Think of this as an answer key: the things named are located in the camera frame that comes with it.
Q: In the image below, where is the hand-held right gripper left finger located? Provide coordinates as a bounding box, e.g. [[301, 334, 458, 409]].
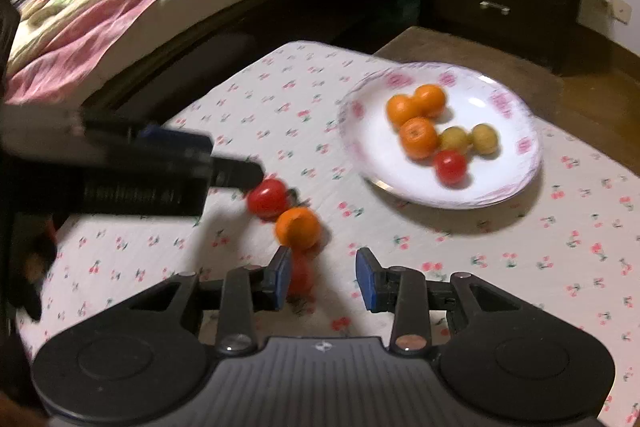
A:
[[107, 246, 294, 357]]

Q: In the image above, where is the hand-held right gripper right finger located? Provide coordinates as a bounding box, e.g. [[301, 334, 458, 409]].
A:
[[356, 247, 545, 357]]

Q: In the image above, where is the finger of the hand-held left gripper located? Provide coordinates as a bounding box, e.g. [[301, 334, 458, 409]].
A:
[[137, 124, 215, 158], [207, 154, 266, 192]]

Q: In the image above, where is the red cherry tomato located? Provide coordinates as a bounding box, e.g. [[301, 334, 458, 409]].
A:
[[247, 179, 291, 220], [433, 149, 469, 186], [287, 254, 316, 295]]

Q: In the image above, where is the orange tangerine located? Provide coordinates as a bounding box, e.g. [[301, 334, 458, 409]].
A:
[[414, 84, 447, 118], [386, 94, 420, 128], [399, 117, 441, 161], [275, 207, 322, 252]]

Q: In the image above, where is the brown longan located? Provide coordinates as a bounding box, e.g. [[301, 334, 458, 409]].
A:
[[470, 123, 500, 156], [439, 127, 472, 154]]

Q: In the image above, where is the white floral rim plate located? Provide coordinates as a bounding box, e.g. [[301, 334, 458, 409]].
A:
[[337, 62, 544, 210]]

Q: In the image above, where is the cherry print tablecloth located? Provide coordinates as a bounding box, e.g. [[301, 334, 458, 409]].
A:
[[15, 39, 640, 427]]

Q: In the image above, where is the dark nightstand drawer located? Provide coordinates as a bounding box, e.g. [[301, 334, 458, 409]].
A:
[[431, 0, 581, 52]]

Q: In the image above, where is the white wall socket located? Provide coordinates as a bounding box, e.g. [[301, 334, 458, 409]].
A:
[[604, 0, 634, 26]]

